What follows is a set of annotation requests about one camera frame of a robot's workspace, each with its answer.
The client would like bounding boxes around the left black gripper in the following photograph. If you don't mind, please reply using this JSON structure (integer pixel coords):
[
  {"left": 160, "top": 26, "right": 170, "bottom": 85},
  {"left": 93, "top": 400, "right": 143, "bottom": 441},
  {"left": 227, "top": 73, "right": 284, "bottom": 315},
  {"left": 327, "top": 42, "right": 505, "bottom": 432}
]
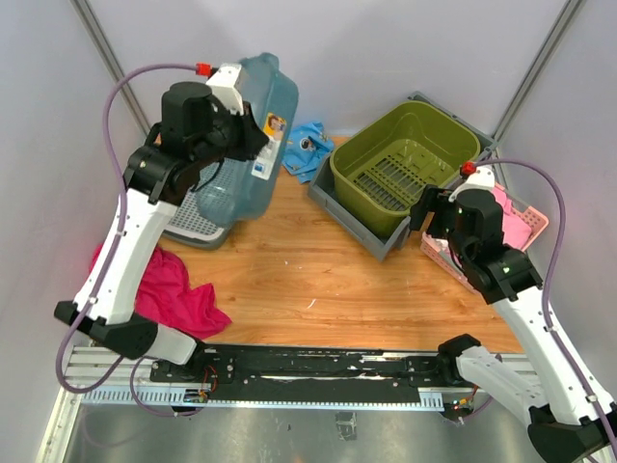
[{"left": 194, "top": 98, "right": 271, "bottom": 169}]

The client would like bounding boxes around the translucent blue plastic tub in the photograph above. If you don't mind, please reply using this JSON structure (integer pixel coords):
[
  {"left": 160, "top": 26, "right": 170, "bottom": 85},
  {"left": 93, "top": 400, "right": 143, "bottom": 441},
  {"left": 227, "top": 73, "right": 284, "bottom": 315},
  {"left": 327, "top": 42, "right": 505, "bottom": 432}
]
[{"left": 201, "top": 52, "right": 299, "bottom": 227}]

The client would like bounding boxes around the white perforated plastic basket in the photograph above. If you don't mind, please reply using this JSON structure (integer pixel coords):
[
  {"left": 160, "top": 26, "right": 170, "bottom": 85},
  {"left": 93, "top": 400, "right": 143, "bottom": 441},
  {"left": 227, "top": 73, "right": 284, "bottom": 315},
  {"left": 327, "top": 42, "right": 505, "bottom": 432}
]
[{"left": 165, "top": 160, "right": 240, "bottom": 234}]

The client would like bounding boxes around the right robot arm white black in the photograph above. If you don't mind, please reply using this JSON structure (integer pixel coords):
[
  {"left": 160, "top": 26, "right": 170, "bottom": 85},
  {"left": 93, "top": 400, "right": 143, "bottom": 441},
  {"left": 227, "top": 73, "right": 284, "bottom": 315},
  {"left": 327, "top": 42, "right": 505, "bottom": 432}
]
[{"left": 410, "top": 185, "right": 616, "bottom": 462}]

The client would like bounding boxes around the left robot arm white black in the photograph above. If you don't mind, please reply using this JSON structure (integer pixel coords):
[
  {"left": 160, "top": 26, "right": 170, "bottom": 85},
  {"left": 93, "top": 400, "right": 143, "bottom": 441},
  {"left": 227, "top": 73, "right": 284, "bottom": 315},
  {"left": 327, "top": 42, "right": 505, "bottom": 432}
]
[{"left": 54, "top": 80, "right": 268, "bottom": 382}]

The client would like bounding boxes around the pink plastic basket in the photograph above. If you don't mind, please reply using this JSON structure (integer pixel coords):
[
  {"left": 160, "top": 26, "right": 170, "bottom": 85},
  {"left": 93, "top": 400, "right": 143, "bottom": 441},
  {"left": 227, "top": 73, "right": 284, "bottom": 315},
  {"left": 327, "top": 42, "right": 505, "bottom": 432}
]
[{"left": 420, "top": 183, "right": 549, "bottom": 294}]

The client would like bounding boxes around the blue patterned cloth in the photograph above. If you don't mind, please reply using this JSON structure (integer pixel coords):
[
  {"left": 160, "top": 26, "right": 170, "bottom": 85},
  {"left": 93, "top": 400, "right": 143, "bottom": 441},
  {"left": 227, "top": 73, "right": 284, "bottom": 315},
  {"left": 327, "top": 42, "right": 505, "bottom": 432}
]
[{"left": 282, "top": 121, "right": 335, "bottom": 184}]

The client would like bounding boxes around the olive green plastic basin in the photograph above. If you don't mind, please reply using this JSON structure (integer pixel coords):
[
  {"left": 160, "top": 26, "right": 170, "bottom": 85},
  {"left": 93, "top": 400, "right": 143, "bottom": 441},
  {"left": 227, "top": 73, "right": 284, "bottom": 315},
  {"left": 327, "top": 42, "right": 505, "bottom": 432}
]
[{"left": 330, "top": 100, "right": 481, "bottom": 238}]

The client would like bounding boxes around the grey plastic bin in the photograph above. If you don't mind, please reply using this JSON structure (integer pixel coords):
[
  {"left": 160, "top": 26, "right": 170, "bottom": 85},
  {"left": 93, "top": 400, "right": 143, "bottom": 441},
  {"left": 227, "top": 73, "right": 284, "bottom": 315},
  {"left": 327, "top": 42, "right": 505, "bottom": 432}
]
[{"left": 308, "top": 92, "right": 497, "bottom": 260}]

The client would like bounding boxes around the pink folded cloth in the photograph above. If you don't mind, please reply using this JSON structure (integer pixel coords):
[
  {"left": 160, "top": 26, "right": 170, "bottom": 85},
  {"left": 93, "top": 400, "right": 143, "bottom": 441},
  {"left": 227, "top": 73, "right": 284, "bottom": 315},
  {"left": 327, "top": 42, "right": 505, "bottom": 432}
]
[{"left": 493, "top": 186, "right": 531, "bottom": 251}]

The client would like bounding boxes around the dark grey plastic tray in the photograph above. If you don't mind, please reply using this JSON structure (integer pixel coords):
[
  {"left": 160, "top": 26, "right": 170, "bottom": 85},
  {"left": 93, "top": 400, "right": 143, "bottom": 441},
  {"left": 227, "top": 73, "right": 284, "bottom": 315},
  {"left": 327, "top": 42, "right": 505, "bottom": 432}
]
[{"left": 162, "top": 228, "right": 230, "bottom": 251}]

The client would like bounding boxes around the magenta cloth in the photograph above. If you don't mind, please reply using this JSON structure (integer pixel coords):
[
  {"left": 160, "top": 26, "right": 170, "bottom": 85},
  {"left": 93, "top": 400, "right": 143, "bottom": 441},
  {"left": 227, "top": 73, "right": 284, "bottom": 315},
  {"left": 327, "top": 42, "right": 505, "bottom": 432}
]
[{"left": 91, "top": 244, "right": 232, "bottom": 340}]

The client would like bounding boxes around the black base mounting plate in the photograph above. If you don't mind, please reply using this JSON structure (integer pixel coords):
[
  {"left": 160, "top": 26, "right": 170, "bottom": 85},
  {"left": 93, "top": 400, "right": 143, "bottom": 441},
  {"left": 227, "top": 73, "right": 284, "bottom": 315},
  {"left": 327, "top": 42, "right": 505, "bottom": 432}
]
[{"left": 149, "top": 343, "right": 471, "bottom": 406}]

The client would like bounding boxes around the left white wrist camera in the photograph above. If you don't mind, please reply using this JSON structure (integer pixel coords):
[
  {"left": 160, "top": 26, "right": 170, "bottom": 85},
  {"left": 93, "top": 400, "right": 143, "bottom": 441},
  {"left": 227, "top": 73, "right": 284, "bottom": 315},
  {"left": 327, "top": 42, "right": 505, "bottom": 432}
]
[{"left": 196, "top": 63, "right": 245, "bottom": 116}]

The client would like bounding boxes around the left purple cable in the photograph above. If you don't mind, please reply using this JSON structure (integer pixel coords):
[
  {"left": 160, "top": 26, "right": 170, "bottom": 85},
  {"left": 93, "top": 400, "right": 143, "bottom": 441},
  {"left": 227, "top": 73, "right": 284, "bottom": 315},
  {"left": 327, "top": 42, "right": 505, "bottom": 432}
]
[{"left": 55, "top": 62, "right": 213, "bottom": 418}]

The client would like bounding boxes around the aluminium frame rail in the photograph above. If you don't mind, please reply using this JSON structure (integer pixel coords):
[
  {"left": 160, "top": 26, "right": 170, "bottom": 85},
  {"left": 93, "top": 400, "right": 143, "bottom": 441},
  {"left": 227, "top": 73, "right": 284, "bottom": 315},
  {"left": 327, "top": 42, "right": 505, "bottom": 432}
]
[{"left": 62, "top": 344, "right": 541, "bottom": 412}]

